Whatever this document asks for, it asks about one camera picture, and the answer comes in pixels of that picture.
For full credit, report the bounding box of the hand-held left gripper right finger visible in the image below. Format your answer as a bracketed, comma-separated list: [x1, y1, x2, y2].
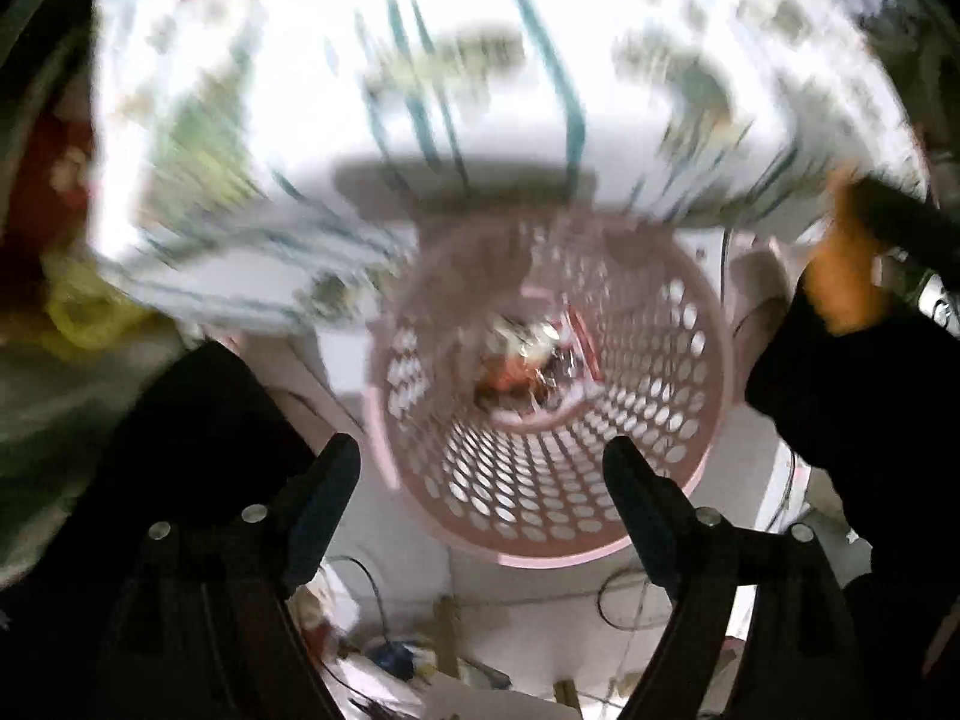
[602, 435, 865, 720]

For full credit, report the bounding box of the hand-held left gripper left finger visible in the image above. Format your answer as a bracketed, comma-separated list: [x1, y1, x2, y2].
[91, 433, 362, 720]

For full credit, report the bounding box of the pink perforated plastic basket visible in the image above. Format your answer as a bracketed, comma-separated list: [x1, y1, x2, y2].
[364, 214, 734, 569]

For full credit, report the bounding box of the person's right hand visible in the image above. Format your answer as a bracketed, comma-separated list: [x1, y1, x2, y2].
[801, 165, 890, 336]

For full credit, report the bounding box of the pile of snack wrappers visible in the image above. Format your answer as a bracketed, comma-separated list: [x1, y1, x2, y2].
[476, 307, 601, 422]

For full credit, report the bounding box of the yellow plastic bag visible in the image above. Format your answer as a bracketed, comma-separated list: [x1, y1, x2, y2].
[39, 253, 155, 355]

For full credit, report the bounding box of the white green-printed cloth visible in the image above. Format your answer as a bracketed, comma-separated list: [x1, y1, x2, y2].
[88, 0, 932, 340]

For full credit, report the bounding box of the black cable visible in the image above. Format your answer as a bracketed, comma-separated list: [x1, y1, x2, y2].
[596, 570, 676, 632]

